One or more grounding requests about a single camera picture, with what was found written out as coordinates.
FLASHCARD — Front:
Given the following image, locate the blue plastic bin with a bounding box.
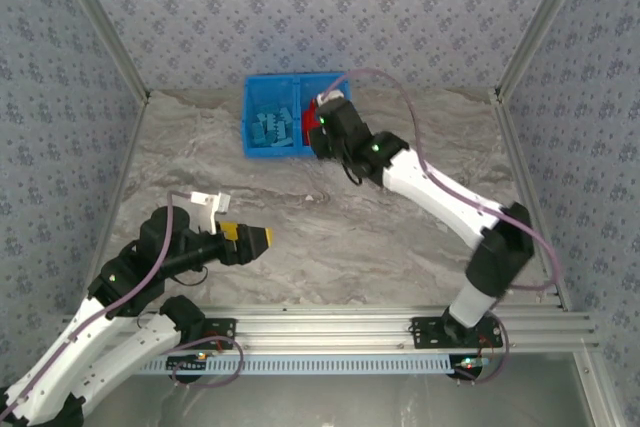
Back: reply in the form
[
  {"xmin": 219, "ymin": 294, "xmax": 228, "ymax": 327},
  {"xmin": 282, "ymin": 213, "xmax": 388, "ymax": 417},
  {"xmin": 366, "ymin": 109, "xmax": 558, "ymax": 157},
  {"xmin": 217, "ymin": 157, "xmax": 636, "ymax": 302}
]
[
  {"xmin": 297, "ymin": 71, "xmax": 354, "ymax": 159},
  {"xmin": 242, "ymin": 73, "xmax": 302, "ymax": 160}
]

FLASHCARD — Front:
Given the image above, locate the grey metal panel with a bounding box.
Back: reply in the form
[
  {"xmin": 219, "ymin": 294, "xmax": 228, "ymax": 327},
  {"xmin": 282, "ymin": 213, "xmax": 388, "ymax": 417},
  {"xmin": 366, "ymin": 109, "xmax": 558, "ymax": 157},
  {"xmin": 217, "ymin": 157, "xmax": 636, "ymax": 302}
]
[{"xmin": 29, "ymin": 352, "xmax": 619, "ymax": 427}]

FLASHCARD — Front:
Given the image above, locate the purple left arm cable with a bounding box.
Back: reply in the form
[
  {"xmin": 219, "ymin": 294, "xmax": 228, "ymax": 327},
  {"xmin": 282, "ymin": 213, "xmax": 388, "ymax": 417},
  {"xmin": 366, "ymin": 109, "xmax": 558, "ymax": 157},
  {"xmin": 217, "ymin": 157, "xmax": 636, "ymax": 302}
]
[{"xmin": 0, "ymin": 190, "xmax": 246, "ymax": 427}]

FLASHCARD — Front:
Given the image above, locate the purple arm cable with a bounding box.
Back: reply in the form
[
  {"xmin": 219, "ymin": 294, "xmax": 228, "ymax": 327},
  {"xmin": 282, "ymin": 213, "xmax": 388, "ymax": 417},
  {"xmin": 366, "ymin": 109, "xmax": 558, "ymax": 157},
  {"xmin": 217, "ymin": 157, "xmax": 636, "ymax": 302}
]
[
  {"xmin": 322, "ymin": 69, "xmax": 565, "ymax": 388},
  {"xmin": 0, "ymin": 190, "xmax": 246, "ymax": 427}
]

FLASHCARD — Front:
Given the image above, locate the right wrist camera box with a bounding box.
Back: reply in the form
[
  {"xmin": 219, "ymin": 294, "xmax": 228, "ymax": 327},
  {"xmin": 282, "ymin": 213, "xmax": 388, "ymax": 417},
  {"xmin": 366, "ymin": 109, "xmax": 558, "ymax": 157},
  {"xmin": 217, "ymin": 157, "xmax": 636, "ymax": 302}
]
[{"xmin": 313, "ymin": 88, "xmax": 347, "ymax": 106}]

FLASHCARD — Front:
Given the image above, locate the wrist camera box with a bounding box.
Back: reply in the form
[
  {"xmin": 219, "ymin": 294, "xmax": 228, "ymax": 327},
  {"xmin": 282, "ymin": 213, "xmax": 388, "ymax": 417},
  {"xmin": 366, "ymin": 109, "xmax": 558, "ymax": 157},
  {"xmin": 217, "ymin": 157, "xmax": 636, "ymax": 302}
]
[
  {"xmin": 313, "ymin": 88, "xmax": 347, "ymax": 106},
  {"xmin": 191, "ymin": 190, "xmax": 232, "ymax": 236}
]

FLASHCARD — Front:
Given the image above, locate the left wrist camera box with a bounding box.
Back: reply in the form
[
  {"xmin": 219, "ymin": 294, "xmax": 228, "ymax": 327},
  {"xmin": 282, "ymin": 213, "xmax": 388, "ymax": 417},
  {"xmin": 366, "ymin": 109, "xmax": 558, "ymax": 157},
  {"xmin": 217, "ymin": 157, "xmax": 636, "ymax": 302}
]
[{"xmin": 191, "ymin": 190, "xmax": 232, "ymax": 236}]

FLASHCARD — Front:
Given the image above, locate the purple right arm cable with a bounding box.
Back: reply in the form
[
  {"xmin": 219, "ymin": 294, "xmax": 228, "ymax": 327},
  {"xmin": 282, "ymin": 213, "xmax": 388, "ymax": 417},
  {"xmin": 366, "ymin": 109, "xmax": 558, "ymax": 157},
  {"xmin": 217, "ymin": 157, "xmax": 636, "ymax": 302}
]
[{"xmin": 322, "ymin": 69, "xmax": 565, "ymax": 388}]

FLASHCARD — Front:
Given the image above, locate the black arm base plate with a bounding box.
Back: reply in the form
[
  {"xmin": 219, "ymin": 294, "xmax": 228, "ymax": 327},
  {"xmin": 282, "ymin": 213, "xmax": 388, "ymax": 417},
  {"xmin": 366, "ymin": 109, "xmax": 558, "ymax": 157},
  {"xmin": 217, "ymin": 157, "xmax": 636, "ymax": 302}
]
[
  {"xmin": 410, "ymin": 316, "xmax": 504, "ymax": 351},
  {"xmin": 147, "ymin": 317, "xmax": 237, "ymax": 351}
]

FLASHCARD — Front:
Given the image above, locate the aluminium side rail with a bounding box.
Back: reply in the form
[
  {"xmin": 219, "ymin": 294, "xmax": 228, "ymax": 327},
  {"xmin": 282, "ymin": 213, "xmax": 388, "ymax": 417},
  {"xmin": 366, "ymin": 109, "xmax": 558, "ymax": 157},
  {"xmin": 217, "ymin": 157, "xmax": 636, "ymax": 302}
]
[
  {"xmin": 74, "ymin": 94, "xmax": 152, "ymax": 316},
  {"xmin": 491, "ymin": 94, "xmax": 572, "ymax": 312}
]

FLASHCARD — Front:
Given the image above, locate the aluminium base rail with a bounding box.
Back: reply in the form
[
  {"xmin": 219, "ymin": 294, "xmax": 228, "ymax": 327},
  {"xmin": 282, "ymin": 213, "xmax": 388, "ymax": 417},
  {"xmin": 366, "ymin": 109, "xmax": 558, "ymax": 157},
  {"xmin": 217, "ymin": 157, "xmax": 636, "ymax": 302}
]
[{"xmin": 53, "ymin": 307, "xmax": 601, "ymax": 354}]

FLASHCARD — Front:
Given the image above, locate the small circuit board bracket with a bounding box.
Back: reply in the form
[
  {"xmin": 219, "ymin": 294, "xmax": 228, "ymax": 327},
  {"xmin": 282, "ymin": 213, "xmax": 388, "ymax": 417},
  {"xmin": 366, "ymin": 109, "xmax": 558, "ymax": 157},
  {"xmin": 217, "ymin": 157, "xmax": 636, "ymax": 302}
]
[
  {"xmin": 166, "ymin": 354, "xmax": 211, "ymax": 373},
  {"xmin": 452, "ymin": 355, "xmax": 490, "ymax": 381}
]

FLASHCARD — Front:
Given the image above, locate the slotted white cable duct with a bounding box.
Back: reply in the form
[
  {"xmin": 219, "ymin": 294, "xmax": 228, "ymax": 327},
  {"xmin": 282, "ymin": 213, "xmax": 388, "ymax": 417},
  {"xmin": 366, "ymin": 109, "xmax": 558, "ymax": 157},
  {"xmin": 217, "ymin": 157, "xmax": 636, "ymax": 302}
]
[{"xmin": 134, "ymin": 354, "xmax": 457, "ymax": 377}]

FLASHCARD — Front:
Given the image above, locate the aluminium frame post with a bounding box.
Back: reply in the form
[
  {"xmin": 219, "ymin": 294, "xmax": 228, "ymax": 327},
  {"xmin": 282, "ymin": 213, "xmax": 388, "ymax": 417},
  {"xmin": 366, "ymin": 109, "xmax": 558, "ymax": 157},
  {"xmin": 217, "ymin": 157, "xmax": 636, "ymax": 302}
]
[
  {"xmin": 491, "ymin": 0, "xmax": 597, "ymax": 104},
  {"xmin": 48, "ymin": 0, "xmax": 152, "ymax": 104}
]

